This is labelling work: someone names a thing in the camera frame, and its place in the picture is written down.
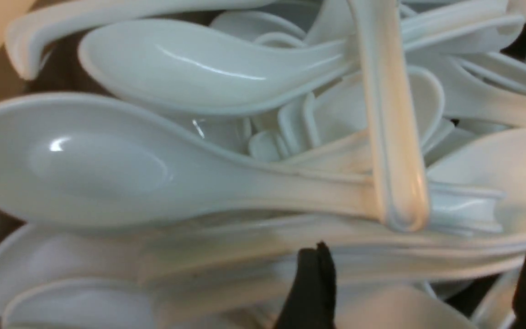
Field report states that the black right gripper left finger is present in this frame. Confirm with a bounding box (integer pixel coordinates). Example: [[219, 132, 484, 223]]
[[273, 241, 337, 329]]

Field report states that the white soup spoon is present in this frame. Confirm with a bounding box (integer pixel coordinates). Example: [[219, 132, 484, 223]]
[[348, 0, 431, 232]]

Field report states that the white spoon upper left pile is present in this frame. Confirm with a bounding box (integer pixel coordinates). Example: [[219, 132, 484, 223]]
[[78, 18, 526, 117]]

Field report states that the white long spoon middle pile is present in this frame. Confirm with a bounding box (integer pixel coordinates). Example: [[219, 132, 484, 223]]
[[0, 93, 505, 229]]

